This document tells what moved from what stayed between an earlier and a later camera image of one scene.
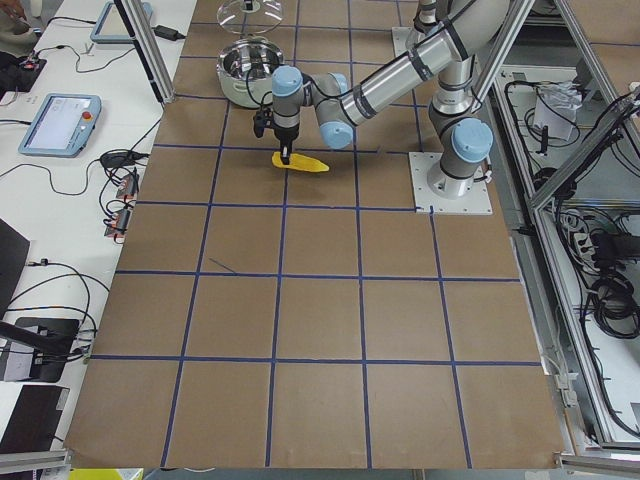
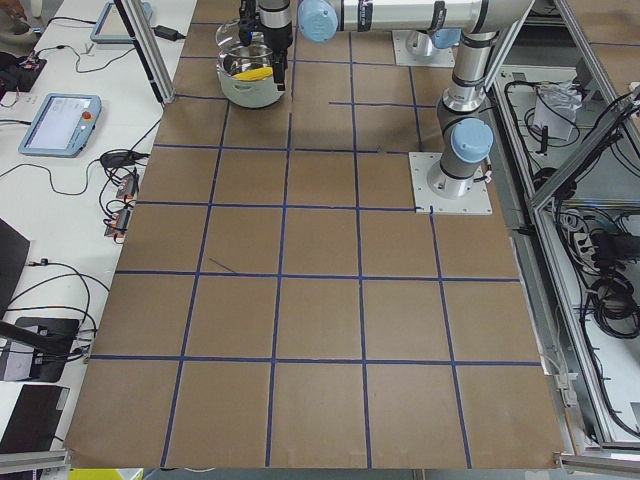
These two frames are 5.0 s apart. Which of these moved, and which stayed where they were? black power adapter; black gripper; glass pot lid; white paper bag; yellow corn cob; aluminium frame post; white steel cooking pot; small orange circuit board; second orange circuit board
Moved: yellow corn cob; glass pot lid; black gripper
Stayed: small orange circuit board; second orange circuit board; white steel cooking pot; black power adapter; white paper bag; aluminium frame post
